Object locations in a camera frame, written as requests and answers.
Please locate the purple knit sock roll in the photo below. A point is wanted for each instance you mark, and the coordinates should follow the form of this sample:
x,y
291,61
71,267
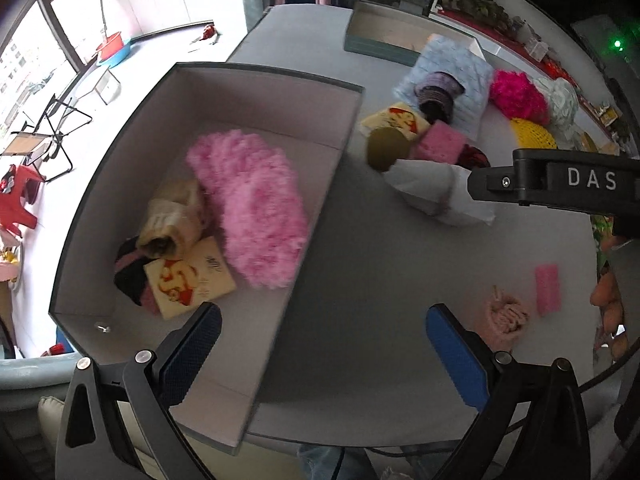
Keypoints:
x,y
437,92

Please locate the white cabinet with red top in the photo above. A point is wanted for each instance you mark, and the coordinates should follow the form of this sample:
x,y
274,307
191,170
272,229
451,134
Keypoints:
x,y
545,60

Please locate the cream sofa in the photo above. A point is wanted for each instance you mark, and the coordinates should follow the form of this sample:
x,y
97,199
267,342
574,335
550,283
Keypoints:
x,y
50,420

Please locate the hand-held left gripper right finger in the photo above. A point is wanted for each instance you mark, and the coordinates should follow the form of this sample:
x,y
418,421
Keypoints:
x,y
457,355

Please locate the small red toy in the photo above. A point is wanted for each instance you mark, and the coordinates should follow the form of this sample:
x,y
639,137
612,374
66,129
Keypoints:
x,y
209,33

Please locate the cream sock roll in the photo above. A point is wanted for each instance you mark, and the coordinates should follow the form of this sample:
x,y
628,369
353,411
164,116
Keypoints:
x,y
170,215

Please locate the pink foam roll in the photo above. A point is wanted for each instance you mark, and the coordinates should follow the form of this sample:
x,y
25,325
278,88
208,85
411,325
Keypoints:
x,y
437,142

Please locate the person's jeans legs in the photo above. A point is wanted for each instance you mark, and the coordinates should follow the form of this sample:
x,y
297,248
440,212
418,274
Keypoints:
x,y
320,465

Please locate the red plastic basin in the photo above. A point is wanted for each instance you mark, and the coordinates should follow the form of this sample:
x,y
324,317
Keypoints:
x,y
111,45

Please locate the red fabric rose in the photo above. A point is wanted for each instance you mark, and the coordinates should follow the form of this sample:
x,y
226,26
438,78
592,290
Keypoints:
x,y
472,156

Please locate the blue plastic basin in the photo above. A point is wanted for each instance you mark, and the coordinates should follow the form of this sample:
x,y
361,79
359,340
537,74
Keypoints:
x,y
121,56

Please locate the shallow teal box lid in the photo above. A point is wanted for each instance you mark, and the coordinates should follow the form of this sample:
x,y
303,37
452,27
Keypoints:
x,y
380,27

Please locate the person's right hand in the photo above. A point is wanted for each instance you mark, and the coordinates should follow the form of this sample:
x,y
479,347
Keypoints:
x,y
605,292

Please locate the large grey storage box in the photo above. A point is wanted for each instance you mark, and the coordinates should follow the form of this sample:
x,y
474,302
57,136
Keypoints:
x,y
200,100

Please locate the red plastic stool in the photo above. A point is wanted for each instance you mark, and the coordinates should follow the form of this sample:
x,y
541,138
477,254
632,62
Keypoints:
x,y
17,205

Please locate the black folding stool frame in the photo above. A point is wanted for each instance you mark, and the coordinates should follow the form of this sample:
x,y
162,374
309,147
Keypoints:
x,y
30,145

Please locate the light blue fluffy cloth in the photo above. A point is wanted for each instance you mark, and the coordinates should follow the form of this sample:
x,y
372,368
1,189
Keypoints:
x,y
450,65

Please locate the magenta fluffy ball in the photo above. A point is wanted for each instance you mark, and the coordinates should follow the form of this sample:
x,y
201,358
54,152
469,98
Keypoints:
x,y
517,92

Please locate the striped pink black sock roll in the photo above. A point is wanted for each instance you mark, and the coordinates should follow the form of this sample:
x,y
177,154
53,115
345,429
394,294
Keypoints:
x,y
130,270

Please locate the white cloth bundle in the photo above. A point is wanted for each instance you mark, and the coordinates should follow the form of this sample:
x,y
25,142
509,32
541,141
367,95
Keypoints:
x,y
425,185

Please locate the pink foam sheet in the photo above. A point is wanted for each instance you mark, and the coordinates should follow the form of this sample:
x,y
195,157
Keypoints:
x,y
547,287

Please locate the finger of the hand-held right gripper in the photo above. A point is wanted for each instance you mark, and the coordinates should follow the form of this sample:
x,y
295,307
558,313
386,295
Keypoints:
x,y
492,182

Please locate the yellow tissue pack red print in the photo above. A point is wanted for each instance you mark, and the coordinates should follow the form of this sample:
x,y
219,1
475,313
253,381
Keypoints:
x,y
395,120
190,275

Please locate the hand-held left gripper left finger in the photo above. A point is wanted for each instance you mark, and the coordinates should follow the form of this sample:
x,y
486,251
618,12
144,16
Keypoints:
x,y
192,355

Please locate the yellow foam net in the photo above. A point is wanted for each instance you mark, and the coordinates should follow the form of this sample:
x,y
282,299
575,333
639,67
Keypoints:
x,y
532,135

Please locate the blue-grey cushion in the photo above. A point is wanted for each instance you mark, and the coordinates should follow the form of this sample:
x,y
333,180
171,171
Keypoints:
x,y
30,370

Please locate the mint bath pouf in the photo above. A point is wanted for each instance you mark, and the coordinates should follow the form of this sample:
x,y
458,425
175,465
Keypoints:
x,y
560,100

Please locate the pink fluffy cloth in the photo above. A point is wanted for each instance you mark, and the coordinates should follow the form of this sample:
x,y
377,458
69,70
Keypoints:
x,y
255,200

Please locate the green artificial vine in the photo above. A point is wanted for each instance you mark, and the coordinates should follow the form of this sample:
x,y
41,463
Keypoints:
x,y
480,5

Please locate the gold round disc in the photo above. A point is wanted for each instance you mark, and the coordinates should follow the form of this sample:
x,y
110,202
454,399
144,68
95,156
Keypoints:
x,y
385,150

